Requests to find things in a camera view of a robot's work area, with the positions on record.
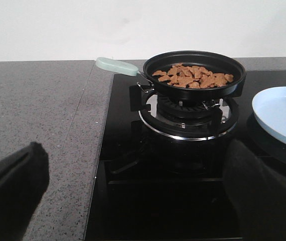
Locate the brown meat slices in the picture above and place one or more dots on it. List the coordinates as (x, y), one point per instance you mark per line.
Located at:
(194, 77)

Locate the black glass cooktop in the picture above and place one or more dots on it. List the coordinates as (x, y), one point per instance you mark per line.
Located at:
(151, 187)

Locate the black frying pan mint handle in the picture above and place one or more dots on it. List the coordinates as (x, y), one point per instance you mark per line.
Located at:
(214, 62)

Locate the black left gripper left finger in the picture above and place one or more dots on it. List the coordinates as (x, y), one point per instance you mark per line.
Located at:
(24, 178)

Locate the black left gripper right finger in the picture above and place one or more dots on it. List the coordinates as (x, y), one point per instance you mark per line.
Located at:
(257, 189)

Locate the light blue plate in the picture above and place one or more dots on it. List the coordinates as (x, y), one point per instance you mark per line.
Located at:
(269, 107)

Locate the left gas burner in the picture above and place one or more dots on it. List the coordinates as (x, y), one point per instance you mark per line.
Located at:
(181, 120)

